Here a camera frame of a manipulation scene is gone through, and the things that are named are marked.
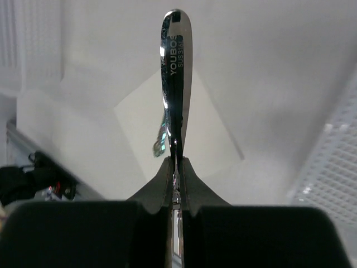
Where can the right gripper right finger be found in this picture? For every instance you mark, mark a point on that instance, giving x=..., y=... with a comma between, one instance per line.
x=218, y=234

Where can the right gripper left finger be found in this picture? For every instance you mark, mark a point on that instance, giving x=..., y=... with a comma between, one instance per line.
x=132, y=233

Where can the silver fork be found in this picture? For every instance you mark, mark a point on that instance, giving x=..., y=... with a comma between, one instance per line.
x=172, y=197

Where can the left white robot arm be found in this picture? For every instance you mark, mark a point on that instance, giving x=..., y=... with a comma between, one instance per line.
x=22, y=183

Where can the small white perforated tray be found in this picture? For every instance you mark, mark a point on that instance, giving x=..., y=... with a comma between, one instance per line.
x=328, y=178

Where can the large white perforated basket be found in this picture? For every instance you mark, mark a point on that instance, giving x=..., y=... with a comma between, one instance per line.
x=31, y=53

